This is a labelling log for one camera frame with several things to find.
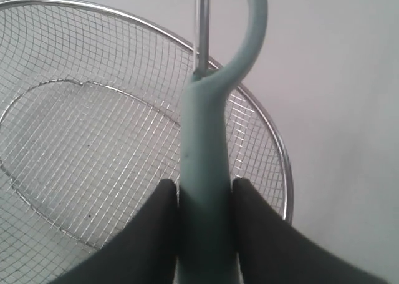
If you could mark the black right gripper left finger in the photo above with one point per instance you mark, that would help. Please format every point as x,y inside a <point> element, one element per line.
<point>145,251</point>

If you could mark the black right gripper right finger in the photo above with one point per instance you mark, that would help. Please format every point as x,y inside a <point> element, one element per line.
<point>273,251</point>

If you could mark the teal handled peeler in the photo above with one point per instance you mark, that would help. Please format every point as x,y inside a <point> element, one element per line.
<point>206,245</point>

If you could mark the oval wire mesh basket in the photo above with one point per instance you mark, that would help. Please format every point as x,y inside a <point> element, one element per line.
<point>90,122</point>

